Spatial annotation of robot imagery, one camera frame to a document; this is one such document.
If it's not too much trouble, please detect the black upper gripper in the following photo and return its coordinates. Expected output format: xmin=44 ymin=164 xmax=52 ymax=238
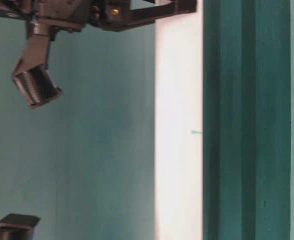
xmin=0 ymin=0 xmax=131 ymax=32

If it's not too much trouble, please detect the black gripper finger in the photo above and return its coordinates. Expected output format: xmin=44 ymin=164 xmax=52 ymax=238
xmin=129 ymin=0 xmax=197 ymax=26

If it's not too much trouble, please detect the white wooden board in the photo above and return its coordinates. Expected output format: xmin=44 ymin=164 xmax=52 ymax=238
xmin=154 ymin=1 xmax=204 ymax=240

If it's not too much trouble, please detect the black upper wrist camera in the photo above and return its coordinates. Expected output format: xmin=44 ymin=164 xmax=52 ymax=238
xmin=12 ymin=22 xmax=62 ymax=109

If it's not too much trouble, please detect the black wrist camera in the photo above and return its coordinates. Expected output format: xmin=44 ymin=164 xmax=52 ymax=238
xmin=12 ymin=22 xmax=62 ymax=109
xmin=0 ymin=213 xmax=41 ymax=240

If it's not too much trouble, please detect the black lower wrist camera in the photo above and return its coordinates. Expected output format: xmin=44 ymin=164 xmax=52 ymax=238
xmin=0 ymin=213 xmax=41 ymax=240

